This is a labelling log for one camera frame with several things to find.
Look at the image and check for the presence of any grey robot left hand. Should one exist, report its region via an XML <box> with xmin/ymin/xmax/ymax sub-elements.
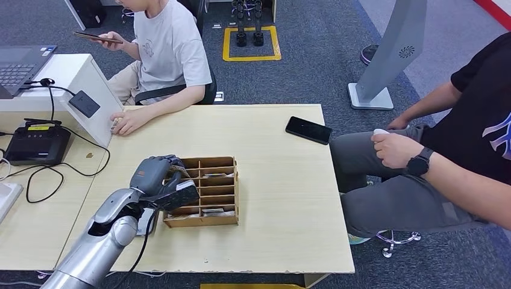
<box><xmin>128</xmin><ymin>154</ymin><xmax>187</xmax><ymax>199</ymax></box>

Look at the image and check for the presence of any grey card reader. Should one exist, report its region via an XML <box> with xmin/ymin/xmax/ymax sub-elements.
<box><xmin>136</xmin><ymin>207</ymin><xmax>157</xmax><ymax>237</ymax></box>

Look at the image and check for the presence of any person's left hand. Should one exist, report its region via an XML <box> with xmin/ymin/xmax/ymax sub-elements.
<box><xmin>371</xmin><ymin>132</ymin><xmax>425</xmax><ymax>170</ymax></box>
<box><xmin>110</xmin><ymin>107</ymin><xmax>141</xmax><ymax>137</ymax></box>

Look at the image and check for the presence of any person's hand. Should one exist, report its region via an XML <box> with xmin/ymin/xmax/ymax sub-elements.
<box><xmin>95</xmin><ymin>31</ymin><xmax>125</xmax><ymax>52</ymax></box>
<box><xmin>386</xmin><ymin>116</ymin><xmax>412</xmax><ymax>131</ymax></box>
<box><xmin>371</xmin><ymin>132</ymin><xmax>425</xmax><ymax>170</ymax></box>
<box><xmin>110</xmin><ymin>107</ymin><xmax>141</xmax><ymax>137</ymax></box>

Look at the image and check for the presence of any wooden card organizer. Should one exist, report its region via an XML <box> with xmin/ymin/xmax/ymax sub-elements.
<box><xmin>163</xmin><ymin>156</ymin><xmax>240</xmax><ymax>229</ymax></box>

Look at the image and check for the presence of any black panel card reader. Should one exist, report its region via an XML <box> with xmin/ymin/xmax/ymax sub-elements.
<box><xmin>68</xmin><ymin>90</ymin><xmax>101</xmax><ymax>119</ymax></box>

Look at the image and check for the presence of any person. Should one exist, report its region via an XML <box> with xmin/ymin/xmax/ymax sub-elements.
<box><xmin>89</xmin><ymin>0</ymin><xmax>212</xmax><ymax>137</ymax></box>
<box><xmin>329</xmin><ymin>31</ymin><xmax>511</xmax><ymax>245</ymax></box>

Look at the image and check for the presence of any person's right hand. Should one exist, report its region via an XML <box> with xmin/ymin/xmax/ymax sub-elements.
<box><xmin>95</xmin><ymin>31</ymin><xmax>125</xmax><ymax>52</ymax></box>
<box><xmin>386</xmin><ymin>116</ymin><xmax>412</xmax><ymax>131</ymax></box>

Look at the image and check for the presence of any black office chair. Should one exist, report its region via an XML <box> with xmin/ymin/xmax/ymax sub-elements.
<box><xmin>134</xmin><ymin>0</ymin><xmax>218</xmax><ymax>106</ymax></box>

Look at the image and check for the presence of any black terminal with yellow label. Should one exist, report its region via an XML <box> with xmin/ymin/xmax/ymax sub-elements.
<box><xmin>4</xmin><ymin>119</ymin><xmax>72</xmax><ymax>167</ymax></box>

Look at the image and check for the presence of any white counter stand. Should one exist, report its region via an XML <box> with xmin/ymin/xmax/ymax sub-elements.
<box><xmin>0</xmin><ymin>54</ymin><xmax>125</xmax><ymax>148</ymax></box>

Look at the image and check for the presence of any slim dark smartphone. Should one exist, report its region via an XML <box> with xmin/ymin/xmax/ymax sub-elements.
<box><xmin>73</xmin><ymin>31</ymin><xmax>124</xmax><ymax>45</ymax></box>

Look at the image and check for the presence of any yellow floor tape square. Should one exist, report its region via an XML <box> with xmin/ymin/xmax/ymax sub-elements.
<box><xmin>222</xmin><ymin>25</ymin><xmax>282</xmax><ymax>63</ymax></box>

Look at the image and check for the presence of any black smartphone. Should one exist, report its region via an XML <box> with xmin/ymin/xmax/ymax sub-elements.
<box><xmin>284</xmin><ymin>116</ymin><xmax>333</xmax><ymax>146</ymax></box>

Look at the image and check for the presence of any humanoid robot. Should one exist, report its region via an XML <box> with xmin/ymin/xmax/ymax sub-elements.
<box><xmin>230</xmin><ymin>0</ymin><xmax>265</xmax><ymax>48</ymax></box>

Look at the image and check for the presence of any dark grey laptop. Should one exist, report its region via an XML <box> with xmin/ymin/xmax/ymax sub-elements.
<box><xmin>0</xmin><ymin>45</ymin><xmax>57</xmax><ymax>101</ymax></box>

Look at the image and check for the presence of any black computer tower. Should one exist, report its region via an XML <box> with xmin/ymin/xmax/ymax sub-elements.
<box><xmin>68</xmin><ymin>0</ymin><xmax>107</xmax><ymax>30</ymax></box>

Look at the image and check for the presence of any black round floor base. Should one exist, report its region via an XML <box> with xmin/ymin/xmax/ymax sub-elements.
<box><xmin>359</xmin><ymin>45</ymin><xmax>379</xmax><ymax>67</ymax></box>

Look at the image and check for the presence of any chrome stool base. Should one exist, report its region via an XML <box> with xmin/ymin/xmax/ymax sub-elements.
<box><xmin>375</xmin><ymin>230</ymin><xmax>422</xmax><ymax>259</ymax></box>

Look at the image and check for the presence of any black wristwatch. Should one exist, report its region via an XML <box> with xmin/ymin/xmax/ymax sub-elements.
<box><xmin>405</xmin><ymin>146</ymin><xmax>434</xmax><ymax>178</ymax></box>

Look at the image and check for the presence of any grey kiosk stand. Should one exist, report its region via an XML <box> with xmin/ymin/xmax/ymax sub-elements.
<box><xmin>347</xmin><ymin>0</ymin><xmax>427</xmax><ymax>111</ymax></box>

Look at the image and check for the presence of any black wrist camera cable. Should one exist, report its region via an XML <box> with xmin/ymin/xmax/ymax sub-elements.
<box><xmin>111</xmin><ymin>207</ymin><xmax>160</xmax><ymax>289</ymax></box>

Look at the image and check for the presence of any looped black desk cable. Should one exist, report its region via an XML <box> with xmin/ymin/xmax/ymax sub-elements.
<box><xmin>0</xmin><ymin>126</ymin><xmax>111</xmax><ymax>204</ymax></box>

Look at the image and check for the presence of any black cable with clip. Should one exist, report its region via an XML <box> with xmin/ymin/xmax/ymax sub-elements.
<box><xmin>20</xmin><ymin>78</ymin><xmax>77</xmax><ymax>122</ymax></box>

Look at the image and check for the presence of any white cable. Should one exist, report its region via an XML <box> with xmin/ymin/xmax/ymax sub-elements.
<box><xmin>0</xmin><ymin>149</ymin><xmax>11</xmax><ymax>181</ymax></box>

